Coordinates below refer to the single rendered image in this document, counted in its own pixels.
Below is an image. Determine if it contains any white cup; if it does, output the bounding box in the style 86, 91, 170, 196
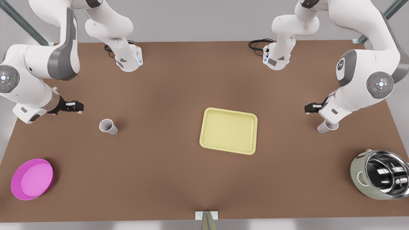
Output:
317, 120, 339, 134
99, 119, 118, 135

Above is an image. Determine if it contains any silver frame post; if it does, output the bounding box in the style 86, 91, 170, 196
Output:
352, 0, 409, 44
0, 0, 49, 46
195, 211, 219, 230

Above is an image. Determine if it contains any steel pot with green outside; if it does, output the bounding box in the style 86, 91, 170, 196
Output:
350, 149, 409, 200

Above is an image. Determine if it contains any pale yellow tray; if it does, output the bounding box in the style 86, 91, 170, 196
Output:
199, 107, 258, 156

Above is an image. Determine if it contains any black cable loop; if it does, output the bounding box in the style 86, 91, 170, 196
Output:
104, 40, 135, 58
249, 39, 275, 57

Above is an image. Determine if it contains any pink bowl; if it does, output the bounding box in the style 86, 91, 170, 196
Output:
11, 158, 55, 201

